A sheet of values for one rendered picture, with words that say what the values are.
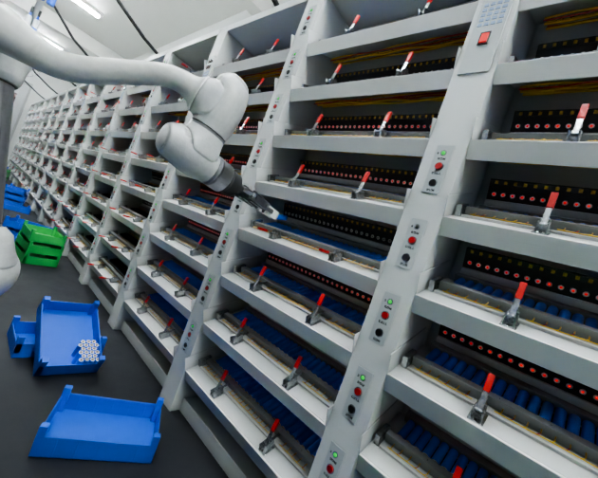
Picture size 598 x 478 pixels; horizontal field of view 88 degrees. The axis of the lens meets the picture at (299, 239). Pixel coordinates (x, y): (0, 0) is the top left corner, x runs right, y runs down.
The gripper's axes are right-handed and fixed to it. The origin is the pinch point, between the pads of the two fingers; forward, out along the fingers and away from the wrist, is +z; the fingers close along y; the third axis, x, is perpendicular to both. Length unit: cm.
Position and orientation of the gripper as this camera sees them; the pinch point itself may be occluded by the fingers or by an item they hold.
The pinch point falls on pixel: (268, 211)
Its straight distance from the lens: 106.7
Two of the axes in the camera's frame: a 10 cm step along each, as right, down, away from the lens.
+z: 5.6, 3.9, 7.3
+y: -7.0, -2.4, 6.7
